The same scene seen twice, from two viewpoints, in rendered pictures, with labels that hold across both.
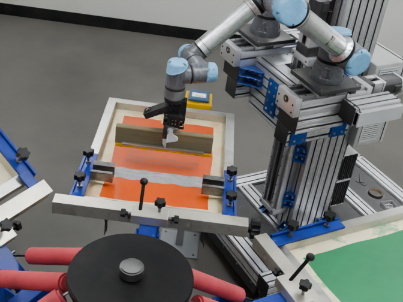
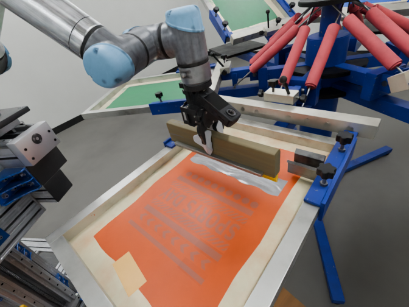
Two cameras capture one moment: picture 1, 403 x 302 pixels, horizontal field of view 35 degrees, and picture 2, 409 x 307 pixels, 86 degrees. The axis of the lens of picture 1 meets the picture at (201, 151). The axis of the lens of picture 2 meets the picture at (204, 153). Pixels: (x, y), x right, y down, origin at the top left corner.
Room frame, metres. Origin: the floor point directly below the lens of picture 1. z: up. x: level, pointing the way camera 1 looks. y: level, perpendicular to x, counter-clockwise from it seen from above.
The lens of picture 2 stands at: (2.48, 0.53, 1.47)
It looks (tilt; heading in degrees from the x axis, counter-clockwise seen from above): 37 degrees down; 230
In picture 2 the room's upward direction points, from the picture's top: 14 degrees counter-clockwise
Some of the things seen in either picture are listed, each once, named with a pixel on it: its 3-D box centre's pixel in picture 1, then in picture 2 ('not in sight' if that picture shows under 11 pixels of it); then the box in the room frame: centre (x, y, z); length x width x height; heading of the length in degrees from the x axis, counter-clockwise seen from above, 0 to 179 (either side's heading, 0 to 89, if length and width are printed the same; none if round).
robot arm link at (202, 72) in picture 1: (200, 71); (145, 45); (2.18, 0.05, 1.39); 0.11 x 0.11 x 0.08; 25
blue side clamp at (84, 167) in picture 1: (84, 180); (331, 173); (1.95, 0.43, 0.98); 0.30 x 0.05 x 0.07; 2
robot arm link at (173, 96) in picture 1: (174, 92); (194, 73); (2.12, 0.13, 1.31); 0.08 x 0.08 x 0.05
